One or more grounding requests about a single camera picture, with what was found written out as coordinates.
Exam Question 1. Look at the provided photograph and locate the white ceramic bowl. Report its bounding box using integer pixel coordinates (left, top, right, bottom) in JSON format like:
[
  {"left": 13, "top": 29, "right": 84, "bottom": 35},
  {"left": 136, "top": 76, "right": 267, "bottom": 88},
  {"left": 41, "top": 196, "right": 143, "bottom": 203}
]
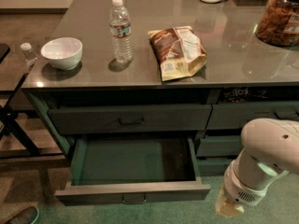
[{"left": 41, "top": 37, "right": 83, "bottom": 70}]

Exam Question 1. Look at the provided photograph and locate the white and tan gripper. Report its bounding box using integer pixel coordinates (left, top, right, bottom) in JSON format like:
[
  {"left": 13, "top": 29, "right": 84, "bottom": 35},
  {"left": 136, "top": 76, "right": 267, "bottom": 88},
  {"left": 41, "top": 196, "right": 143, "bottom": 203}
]
[{"left": 215, "top": 184, "right": 244, "bottom": 218}]

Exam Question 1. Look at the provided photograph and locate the dark grey counter cabinet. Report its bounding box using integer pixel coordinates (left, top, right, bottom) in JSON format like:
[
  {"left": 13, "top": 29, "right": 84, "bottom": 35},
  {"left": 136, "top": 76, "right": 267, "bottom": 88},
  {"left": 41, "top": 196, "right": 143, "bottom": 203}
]
[{"left": 21, "top": 0, "right": 299, "bottom": 176}]

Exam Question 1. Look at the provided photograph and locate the brown and yellow snack bag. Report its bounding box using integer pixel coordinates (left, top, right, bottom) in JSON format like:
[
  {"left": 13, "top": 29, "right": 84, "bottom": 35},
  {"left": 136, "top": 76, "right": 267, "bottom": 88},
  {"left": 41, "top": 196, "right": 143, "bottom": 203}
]
[{"left": 148, "top": 26, "right": 207, "bottom": 81}]

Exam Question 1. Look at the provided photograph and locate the small clear bottle white cap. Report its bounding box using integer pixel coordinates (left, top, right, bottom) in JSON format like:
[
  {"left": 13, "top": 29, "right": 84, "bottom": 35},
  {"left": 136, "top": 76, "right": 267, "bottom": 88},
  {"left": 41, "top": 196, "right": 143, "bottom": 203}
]
[{"left": 21, "top": 43, "right": 38, "bottom": 67}]

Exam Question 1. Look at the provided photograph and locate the dark grey drawer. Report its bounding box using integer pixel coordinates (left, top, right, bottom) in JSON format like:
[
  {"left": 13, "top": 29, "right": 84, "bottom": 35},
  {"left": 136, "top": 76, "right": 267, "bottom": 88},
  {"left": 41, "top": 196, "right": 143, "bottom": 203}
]
[
  {"left": 198, "top": 159, "right": 231, "bottom": 176},
  {"left": 49, "top": 104, "right": 211, "bottom": 134},
  {"left": 206, "top": 101, "right": 299, "bottom": 130},
  {"left": 55, "top": 135, "right": 210, "bottom": 205},
  {"left": 197, "top": 135, "right": 243, "bottom": 157}
]

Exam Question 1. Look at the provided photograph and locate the dark shoe with teal sole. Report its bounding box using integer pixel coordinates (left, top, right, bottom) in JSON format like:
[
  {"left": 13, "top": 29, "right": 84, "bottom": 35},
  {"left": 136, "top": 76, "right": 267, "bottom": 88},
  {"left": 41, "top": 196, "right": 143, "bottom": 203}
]
[{"left": 4, "top": 206, "right": 40, "bottom": 224}]

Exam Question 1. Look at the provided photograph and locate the clear plastic water bottle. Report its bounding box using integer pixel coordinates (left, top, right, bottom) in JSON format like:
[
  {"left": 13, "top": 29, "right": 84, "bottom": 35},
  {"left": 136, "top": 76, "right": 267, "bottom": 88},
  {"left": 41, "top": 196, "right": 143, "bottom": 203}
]
[{"left": 109, "top": 0, "right": 133, "bottom": 63}]

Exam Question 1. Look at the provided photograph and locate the clear jar of snacks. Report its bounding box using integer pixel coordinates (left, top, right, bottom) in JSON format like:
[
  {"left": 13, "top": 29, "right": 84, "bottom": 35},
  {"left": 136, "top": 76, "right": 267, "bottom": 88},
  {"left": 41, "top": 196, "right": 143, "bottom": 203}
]
[{"left": 256, "top": 0, "right": 299, "bottom": 47}]

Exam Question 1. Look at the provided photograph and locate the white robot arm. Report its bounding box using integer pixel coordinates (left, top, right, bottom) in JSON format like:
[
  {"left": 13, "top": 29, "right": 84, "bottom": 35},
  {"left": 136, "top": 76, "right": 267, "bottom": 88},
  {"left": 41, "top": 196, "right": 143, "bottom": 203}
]
[{"left": 215, "top": 119, "right": 299, "bottom": 218}]

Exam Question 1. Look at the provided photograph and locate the dark wooden side table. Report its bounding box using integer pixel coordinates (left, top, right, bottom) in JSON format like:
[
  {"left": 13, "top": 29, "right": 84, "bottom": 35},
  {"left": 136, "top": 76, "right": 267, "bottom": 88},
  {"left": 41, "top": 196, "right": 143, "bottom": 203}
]
[{"left": 0, "top": 43, "right": 62, "bottom": 159}]

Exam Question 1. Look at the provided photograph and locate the dark snack package in drawer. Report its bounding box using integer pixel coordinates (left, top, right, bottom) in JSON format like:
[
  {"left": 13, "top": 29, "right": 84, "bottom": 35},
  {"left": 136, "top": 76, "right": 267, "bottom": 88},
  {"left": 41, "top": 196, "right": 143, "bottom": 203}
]
[{"left": 221, "top": 87, "right": 268, "bottom": 104}]

